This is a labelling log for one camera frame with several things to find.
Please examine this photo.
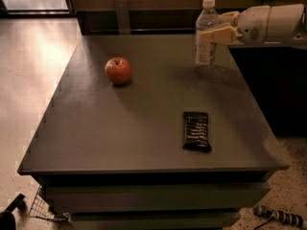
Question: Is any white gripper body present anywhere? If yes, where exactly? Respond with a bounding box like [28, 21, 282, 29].
[237, 6, 271, 45]

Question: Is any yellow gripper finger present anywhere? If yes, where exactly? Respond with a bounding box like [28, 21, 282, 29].
[219, 11, 240, 26]
[201, 25, 237, 44]

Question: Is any clear plastic water bottle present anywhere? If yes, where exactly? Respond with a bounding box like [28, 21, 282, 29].
[196, 0, 219, 66]

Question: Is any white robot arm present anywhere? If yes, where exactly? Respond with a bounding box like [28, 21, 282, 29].
[198, 4, 307, 47]

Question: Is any black snack bar wrapper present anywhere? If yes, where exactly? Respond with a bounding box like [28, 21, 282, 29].
[183, 112, 212, 152]

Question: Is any red apple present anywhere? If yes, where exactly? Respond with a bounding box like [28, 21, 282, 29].
[105, 57, 132, 85]

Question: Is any grey cabinet drawer unit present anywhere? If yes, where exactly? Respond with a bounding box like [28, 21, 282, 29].
[42, 182, 270, 230]

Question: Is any black object on floor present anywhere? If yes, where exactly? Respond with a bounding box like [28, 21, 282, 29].
[0, 194, 26, 230]

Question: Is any left metal shelf bracket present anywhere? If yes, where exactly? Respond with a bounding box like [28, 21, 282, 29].
[115, 0, 130, 35]

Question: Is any wire mesh basket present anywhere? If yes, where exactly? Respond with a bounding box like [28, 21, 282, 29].
[29, 187, 69, 222]

